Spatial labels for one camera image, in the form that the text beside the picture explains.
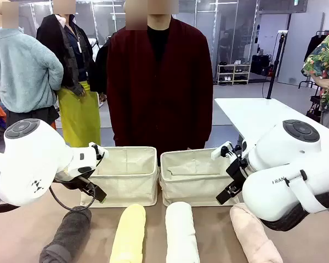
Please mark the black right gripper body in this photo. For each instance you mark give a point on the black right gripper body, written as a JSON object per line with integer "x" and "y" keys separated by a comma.
{"x": 237, "y": 172}

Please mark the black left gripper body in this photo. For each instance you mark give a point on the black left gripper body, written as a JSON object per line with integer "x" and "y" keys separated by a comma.
{"x": 71, "y": 182}

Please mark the pink towel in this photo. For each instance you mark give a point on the pink towel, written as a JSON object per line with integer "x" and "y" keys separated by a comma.
{"x": 252, "y": 235}

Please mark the dark grey towel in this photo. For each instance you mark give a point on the dark grey towel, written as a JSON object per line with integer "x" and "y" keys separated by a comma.
{"x": 68, "y": 235}

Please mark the yellow towel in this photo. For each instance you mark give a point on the yellow towel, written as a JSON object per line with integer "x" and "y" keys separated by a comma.
{"x": 129, "y": 235}

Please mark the white towel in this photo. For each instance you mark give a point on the white towel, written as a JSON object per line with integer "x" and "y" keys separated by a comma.
{"x": 181, "y": 233}

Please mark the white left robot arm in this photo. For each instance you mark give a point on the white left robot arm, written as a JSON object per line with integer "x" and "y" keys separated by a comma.
{"x": 30, "y": 161}

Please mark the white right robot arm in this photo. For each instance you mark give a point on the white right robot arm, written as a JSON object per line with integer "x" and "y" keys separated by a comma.
{"x": 279, "y": 153}

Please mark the beige fabric basket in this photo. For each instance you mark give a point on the beige fabric basket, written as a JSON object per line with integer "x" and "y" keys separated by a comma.
{"x": 126, "y": 186}
{"x": 192, "y": 189}

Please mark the white side table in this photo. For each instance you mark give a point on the white side table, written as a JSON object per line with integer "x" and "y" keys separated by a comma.
{"x": 257, "y": 115}

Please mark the mannequin in black jacket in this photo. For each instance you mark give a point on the mannequin in black jacket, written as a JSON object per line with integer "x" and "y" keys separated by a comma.
{"x": 76, "y": 109}

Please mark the wooden shoe rack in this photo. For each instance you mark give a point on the wooden shoe rack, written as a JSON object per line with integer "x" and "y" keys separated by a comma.
{"x": 233, "y": 73}

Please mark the black trolley cart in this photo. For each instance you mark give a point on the black trolley cart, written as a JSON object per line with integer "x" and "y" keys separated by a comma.
{"x": 315, "y": 107}

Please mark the black cases stack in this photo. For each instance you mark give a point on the black cases stack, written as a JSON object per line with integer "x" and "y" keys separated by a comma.
{"x": 261, "y": 64}

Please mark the person in maroon cardigan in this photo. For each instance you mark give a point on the person in maroon cardigan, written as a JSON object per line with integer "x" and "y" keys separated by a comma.
{"x": 159, "y": 90}

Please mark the background person in black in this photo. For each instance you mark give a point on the background person in black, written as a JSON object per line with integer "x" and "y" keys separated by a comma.
{"x": 101, "y": 68}

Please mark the mannequin in pale blue fleece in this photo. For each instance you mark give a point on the mannequin in pale blue fleece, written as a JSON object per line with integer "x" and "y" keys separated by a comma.
{"x": 22, "y": 71}

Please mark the black clothes rack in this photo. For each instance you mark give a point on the black clothes rack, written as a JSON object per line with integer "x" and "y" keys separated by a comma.
{"x": 316, "y": 45}

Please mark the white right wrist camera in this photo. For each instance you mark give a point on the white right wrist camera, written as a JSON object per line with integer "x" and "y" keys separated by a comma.
{"x": 219, "y": 152}

